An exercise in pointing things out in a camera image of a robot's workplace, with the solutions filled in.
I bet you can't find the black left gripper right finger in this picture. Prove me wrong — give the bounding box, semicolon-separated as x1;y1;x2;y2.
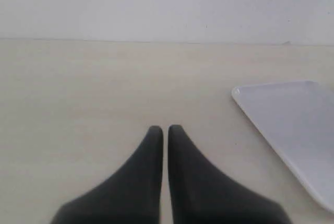
168;125;291;223

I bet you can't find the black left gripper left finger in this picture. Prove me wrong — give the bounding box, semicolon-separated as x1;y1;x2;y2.
51;126;163;223

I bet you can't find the white plastic tray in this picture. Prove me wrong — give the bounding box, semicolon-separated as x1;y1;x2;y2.
231;80;333;212

